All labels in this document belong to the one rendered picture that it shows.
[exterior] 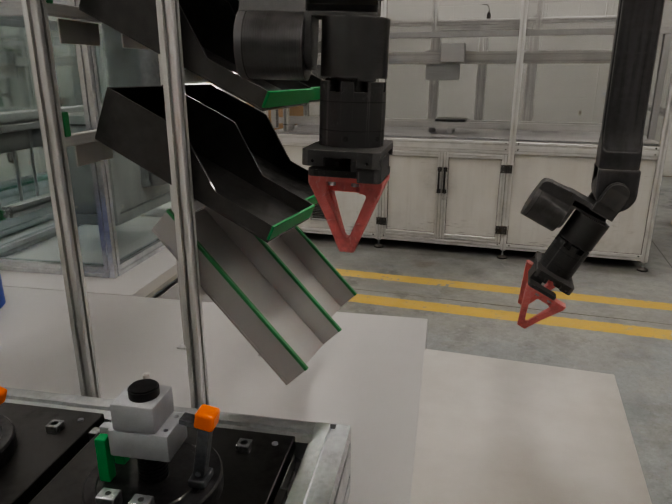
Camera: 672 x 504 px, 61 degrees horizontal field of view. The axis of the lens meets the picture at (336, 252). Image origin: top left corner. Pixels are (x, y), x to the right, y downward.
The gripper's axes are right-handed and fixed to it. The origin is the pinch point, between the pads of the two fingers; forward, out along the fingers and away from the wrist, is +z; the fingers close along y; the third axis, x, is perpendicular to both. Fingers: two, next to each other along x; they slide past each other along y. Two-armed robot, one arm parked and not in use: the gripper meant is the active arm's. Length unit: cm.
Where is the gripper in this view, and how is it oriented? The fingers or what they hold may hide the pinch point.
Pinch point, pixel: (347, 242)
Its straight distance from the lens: 53.5
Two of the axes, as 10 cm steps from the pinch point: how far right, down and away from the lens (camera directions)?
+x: 9.8, 0.9, -1.8
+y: -2.0, 2.9, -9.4
